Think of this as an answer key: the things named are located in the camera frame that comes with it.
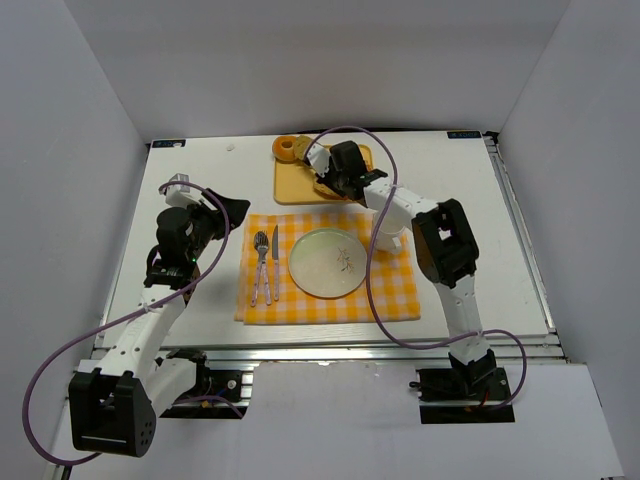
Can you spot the right blue corner label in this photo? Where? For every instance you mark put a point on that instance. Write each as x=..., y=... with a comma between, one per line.
x=464, y=134

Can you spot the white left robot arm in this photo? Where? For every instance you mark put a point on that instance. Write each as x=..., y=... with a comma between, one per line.
x=115, y=407

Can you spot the left blue corner label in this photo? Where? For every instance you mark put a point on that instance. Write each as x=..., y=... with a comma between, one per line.
x=168, y=143

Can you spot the silver knife pink handle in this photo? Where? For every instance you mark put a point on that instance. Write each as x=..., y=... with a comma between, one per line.
x=276, y=265

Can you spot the yellow plastic tray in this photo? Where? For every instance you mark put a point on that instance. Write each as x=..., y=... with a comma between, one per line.
x=293, y=185

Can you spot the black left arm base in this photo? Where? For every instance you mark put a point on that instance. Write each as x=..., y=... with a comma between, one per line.
x=216, y=394

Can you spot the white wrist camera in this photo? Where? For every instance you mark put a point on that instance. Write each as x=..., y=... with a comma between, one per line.
x=319, y=158
x=179, y=193

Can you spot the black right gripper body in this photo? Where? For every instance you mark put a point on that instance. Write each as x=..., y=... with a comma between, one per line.
x=329, y=176

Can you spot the pale green floral plate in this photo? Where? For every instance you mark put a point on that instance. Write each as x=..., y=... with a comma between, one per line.
x=327, y=263

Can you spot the seeded bread slice front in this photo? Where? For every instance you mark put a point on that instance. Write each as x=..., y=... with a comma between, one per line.
x=325, y=191

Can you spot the yellow checkered cloth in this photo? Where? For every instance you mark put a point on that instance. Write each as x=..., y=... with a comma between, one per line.
x=392, y=279

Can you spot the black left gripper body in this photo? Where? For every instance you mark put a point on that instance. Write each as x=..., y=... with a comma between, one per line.
x=215, y=216

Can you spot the seeded bread slice rear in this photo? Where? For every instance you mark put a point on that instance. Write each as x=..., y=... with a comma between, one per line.
x=300, y=146

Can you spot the blue corner label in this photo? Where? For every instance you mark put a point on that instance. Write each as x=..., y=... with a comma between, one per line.
x=464, y=134
x=168, y=143

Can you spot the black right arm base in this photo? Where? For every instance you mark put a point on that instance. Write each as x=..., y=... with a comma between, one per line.
x=444, y=398

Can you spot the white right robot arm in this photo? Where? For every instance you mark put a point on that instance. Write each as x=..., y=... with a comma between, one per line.
x=446, y=253

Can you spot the white ceramic mug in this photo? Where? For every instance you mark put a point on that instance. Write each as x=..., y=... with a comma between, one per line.
x=389, y=236

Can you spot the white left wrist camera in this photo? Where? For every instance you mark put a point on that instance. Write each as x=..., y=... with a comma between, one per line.
x=179, y=193

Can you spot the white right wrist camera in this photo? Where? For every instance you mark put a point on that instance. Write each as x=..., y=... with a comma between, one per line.
x=319, y=158

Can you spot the ring doughnut bread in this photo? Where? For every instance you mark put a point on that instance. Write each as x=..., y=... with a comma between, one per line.
x=283, y=149

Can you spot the seeded bread slice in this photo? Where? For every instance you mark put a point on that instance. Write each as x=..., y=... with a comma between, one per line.
x=300, y=146
x=325, y=191

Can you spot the silver spoon pink handle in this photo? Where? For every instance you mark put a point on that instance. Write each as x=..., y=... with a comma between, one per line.
x=256, y=285

